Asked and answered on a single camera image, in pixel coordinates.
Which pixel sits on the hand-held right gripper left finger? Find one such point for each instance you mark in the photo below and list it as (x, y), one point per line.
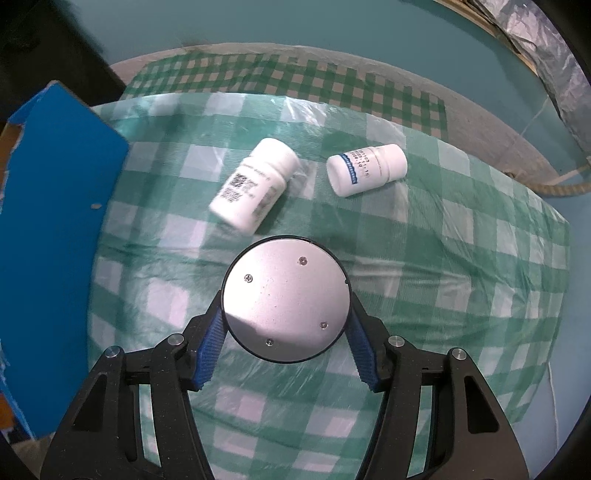
(210, 353)

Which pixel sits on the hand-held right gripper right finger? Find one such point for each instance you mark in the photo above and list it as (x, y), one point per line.
(364, 353)

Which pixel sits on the round black silver disc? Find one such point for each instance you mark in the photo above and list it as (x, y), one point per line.
(286, 299)

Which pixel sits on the blue cardboard box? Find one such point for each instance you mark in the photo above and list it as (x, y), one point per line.
(51, 258)

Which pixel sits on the green checkered tablecloth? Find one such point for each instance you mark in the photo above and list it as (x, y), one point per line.
(323, 221)

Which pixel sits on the large white pill bottle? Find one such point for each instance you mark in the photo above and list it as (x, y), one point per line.
(255, 184)

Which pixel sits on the small white pill bottle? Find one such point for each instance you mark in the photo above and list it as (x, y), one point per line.
(367, 168)

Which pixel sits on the grey plastic sheet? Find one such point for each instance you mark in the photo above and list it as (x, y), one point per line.
(540, 60)

